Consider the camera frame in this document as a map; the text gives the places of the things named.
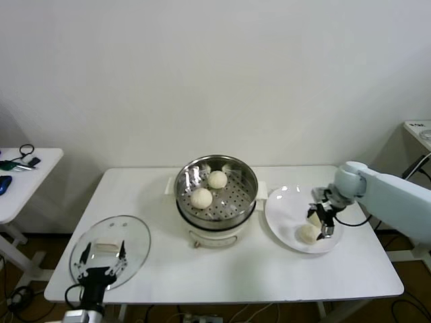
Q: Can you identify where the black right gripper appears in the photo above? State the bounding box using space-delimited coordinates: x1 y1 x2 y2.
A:
306 201 336 240

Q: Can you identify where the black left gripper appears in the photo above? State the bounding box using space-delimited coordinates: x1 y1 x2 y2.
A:
74 239 129 310

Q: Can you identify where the glass lid with white handle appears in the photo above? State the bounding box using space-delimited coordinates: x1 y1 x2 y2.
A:
69 215 152 291

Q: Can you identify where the steel perforated steamer basket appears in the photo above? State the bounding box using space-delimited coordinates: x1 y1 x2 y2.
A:
174 154 259 229

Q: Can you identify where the white round plate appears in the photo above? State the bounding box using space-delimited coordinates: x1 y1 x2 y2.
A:
264 184 344 254

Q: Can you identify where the black floor bar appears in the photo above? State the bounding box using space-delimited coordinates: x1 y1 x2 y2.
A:
375 227 407 236

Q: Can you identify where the small white side table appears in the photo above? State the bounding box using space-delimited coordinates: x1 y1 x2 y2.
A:
0 147 64 281

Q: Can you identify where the white electric cooker pot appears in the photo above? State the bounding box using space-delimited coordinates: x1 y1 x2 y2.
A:
164 176 267 250

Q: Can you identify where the black power adapter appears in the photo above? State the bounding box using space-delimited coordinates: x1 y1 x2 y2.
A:
402 155 426 179

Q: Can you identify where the large white table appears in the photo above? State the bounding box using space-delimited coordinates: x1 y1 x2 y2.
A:
43 166 405 323

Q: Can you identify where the white floor power strip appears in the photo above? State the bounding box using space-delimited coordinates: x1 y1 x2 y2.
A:
183 312 223 323

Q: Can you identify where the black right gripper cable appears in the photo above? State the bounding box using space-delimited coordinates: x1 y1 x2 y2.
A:
333 215 371 227

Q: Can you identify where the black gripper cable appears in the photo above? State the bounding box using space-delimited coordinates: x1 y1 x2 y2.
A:
64 283 85 309
333 215 371 227

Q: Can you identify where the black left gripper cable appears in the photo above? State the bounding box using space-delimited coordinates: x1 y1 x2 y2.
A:
64 283 85 309

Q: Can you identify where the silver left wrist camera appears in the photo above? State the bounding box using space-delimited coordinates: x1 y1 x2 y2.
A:
62 309 90 323

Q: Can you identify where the floor cable bundle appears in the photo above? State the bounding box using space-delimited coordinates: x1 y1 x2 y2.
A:
6 285 34 316

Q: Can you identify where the white power cable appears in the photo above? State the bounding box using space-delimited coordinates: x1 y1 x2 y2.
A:
413 154 431 172

